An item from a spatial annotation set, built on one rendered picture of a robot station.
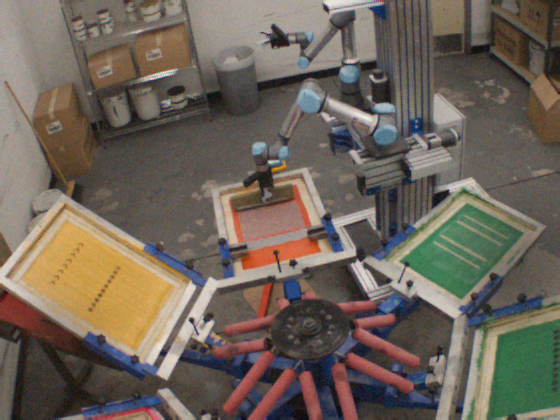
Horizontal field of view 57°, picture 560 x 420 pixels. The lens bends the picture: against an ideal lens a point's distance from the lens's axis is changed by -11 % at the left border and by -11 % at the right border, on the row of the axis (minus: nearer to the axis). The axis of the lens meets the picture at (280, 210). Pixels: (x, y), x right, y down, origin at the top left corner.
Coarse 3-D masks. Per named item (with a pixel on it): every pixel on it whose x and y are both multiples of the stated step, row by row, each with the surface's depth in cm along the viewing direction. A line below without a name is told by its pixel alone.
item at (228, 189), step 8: (304, 168) 346; (280, 176) 343; (288, 176) 343; (296, 176) 344; (304, 176) 340; (232, 184) 343; (240, 184) 342; (256, 184) 342; (312, 184) 333; (216, 192) 339; (224, 192) 341; (232, 192) 342; (312, 192) 327; (216, 200) 333; (312, 200) 325; (216, 208) 327; (320, 208) 315; (216, 216) 322; (320, 216) 310; (224, 232) 310; (328, 240) 296; (312, 256) 287; (320, 256) 286; (280, 264) 286; (288, 264) 285; (248, 272) 285
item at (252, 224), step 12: (240, 216) 325; (252, 216) 323; (264, 216) 322; (240, 228) 317; (252, 228) 316; (264, 228) 314; (240, 240) 309; (252, 240) 308; (252, 252) 301; (264, 252) 300; (252, 264) 294; (264, 264) 293
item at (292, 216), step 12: (288, 204) 327; (300, 204) 326; (276, 216) 321; (288, 216) 319; (300, 216) 318; (276, 228) 313; (288, 228) 312; (300, 228) 310; (300, 240) 303; (288, 252) 297; (300, 252) 296; (312, 252) 295
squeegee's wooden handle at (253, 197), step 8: (288, 184) 325; (248, 192) 324; (256, 192) 323; (272, 192) 324; (280, 192) 325; (288, 192) 326; (232, 200) 323; (240, 200) 323; (248, 200) 324; (256, 200) 325
